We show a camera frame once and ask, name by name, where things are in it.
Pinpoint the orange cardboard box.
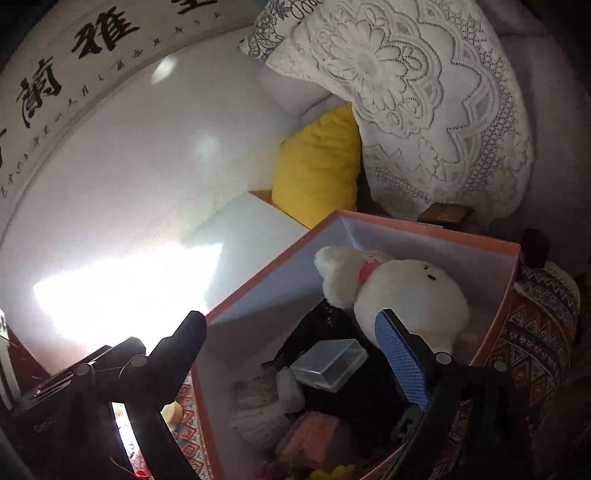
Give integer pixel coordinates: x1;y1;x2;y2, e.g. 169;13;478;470
193;211;520;479

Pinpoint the patterned red tablecloth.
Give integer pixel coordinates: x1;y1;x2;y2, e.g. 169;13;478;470
119;260;581;480

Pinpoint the yellow cushion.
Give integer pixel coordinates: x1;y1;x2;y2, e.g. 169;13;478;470
271;103;362;229

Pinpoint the black cloth garment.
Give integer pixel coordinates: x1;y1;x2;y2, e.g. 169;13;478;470
263;300;410;446

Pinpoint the white lace pillow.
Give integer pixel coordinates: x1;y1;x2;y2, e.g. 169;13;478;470
267;1;534;223

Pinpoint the dark book on sofa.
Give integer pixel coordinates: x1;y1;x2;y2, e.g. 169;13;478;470
417;203;474;230

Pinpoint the large white plush rabbit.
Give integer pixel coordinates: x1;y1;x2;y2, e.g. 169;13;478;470
315;246;470;354

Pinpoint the floral patterned pillow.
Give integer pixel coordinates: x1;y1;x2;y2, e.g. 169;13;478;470
238;0;324;62

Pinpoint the small candle light bulb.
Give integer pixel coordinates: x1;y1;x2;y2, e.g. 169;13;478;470
276;368;304;413

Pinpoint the clear plastic case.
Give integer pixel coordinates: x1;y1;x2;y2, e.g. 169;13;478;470
290;339;369;393

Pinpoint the artificial flower bunch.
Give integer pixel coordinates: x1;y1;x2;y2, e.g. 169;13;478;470
253;456;356;480

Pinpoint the calligraphy scroll picture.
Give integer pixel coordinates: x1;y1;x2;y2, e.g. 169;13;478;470
1;1;260;220

